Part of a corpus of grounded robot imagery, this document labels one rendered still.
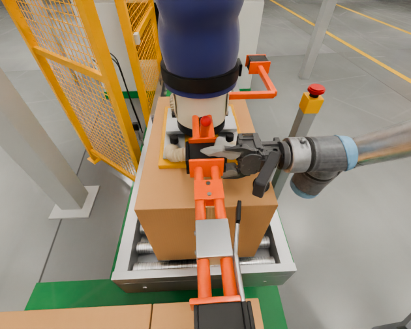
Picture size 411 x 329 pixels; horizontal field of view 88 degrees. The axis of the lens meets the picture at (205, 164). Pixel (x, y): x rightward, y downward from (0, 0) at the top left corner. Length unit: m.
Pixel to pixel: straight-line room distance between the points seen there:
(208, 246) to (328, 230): 1.54
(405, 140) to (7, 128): 1.58
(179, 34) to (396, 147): 0.56
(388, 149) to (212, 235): 0.47
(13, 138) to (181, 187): 1.09
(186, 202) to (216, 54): 0.38
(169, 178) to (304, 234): 1.30
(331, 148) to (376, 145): 0.14
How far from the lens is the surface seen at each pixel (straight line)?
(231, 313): 0.36
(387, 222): 2.16
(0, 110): 1.42
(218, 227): 0.40
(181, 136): 0.76
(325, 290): 1.67
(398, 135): 0.66
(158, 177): 0.67
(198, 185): 0.45
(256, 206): 0.61
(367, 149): 0.69
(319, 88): 1.05
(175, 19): 0.55
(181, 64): 0.57
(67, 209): 2.00
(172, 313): 0.94
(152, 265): 0.99
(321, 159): 0.56
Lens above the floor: 1.47
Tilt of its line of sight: 47 degrees down
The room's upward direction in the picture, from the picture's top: straight up
